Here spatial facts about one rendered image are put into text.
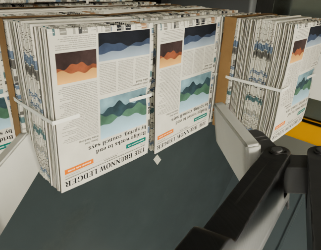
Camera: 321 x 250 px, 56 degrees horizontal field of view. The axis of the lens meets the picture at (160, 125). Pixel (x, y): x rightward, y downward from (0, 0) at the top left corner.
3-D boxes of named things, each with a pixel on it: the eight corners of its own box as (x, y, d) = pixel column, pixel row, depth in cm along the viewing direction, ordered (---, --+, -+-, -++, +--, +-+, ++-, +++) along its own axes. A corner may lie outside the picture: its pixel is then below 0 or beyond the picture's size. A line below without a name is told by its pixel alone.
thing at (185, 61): (154, 24, 74) (157, 24, 73) (219, 16, 93) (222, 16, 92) (152, 153, 90) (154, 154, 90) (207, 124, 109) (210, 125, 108)
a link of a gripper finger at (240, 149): (246, 146, 14) (261, 144, 14) (212, 102, 21) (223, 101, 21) (247, 198, 16) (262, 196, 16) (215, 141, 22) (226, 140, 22)
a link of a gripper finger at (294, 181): (275, 175, 13) (342, 164, 13) (239, 131, 18) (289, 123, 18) (275, 203, 14) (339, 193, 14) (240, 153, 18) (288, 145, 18)
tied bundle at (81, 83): (-8, 14, 68) (41, 27, 54) (99, 12, 88) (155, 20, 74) (17, 158, 84) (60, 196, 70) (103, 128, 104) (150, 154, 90)
